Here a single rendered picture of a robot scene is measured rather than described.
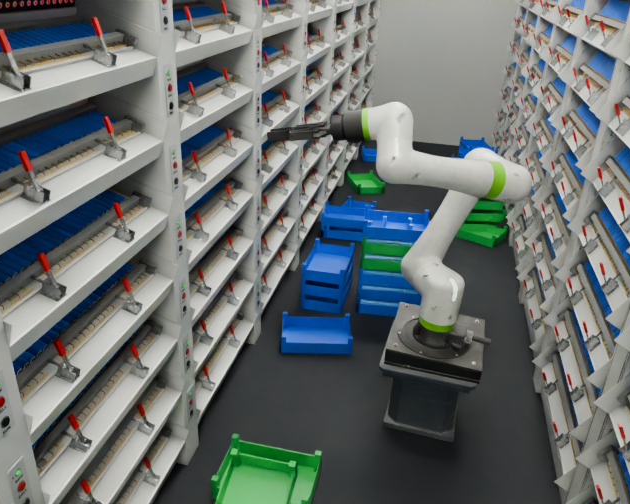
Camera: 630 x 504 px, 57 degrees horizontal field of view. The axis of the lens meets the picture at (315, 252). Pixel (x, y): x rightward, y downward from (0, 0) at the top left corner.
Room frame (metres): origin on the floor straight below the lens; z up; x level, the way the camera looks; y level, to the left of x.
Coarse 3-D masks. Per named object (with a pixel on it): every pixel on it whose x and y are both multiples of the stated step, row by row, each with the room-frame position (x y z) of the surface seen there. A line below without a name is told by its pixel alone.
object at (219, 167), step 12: (228, 120) 2.08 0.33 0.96; (240, 132) 2.06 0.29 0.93; (252, 132) 2.07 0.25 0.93; (228, 144) 1.98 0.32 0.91; (240, 144) 2.02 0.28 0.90; (252, 144) 2.06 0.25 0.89; (228, 156) 1.88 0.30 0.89; (240, 156) 1.93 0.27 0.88; (204, 168) 1.72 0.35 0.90; (216, 168) 1.75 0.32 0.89; (228, 168) 1.83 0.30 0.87; (192, 180) 1.61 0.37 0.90; (216, 180) 1.73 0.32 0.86; (192, 192) 1.54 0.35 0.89; (204, 192) 1.64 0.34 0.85; (192, 204) 1.56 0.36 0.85
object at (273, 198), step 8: (280, 176) 2.58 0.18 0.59; (288, 176) 2.74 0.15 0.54; (296, 176) 2.75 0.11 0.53; (272, 184) 2.58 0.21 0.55; (280, 184) 2.67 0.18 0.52; (288, 184) 2.70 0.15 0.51; (296, 184) 2.74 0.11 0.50; (264, 192) 2.47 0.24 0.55; (272, 192) 2.55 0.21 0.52; (280, 192) 2.58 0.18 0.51; (288, 192) 2.61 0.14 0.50; (264, 200) 2.32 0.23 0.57; (272, 200) 2.47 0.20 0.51; (280, 200) 2.50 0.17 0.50; (264, 208) 2.31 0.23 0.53; (272, 208) 2.39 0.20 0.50; (280, 208) 2.48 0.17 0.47; (264, 216) 2.29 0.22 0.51; (272, 216) 2.32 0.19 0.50; (264, 224) 2.22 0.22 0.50
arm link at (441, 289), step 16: (416, 272) 1.75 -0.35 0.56; (432, 272) 1.70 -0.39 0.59; (448, 272) 1.70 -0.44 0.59; (416, 288) 1.73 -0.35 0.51; (432, 288) 1.64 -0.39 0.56; (448, 288) 1.63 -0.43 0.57; (432, 304) 1.64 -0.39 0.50; (448, 304) 1.62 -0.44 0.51; (432, 320) 1.63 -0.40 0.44; (448, 320) 1.63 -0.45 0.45
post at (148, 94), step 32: (96, 0) 1.41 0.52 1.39; (128, 0) 1.39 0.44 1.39; (160, 32) 1.40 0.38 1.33; (160, 64) 1.39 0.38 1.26; (128, 96) 1.40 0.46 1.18; (160, 96) 1.38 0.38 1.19; (160, 160) 1.38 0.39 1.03; (160, 256) 1.39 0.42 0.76; (192, 352) 1.47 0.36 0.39; (192, 384) 1.45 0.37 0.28; (192, 448) 1.42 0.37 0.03
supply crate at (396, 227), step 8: (368, 208) 2.54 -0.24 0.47; (368, 216) 2.55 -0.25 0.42; (376, 216) 2.55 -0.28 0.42; (392, 216) 2.54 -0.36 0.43; (400, 216) 2.54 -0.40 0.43; (408, 216) 2.54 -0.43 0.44; (416, 216) 2.53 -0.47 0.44; (424, 216) 2.52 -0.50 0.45; (376, 224) 2.50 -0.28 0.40; (392, 224) 2.51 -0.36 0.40; (400, 224) 2.52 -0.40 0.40; (416, 224) 2.53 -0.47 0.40; (424, 224) 2.51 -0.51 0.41; (368, 232) 2.36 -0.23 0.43; (376, 232) 2.36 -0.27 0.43; (384, 232) 2.35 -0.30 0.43; (392, 232) 2.35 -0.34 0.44; (400, 232) 2.35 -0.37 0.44; (408, 232) 2.34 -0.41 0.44; (416, 232) 2.34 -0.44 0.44; (408, 240) 2.34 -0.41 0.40; (416, 240) 2.34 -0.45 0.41
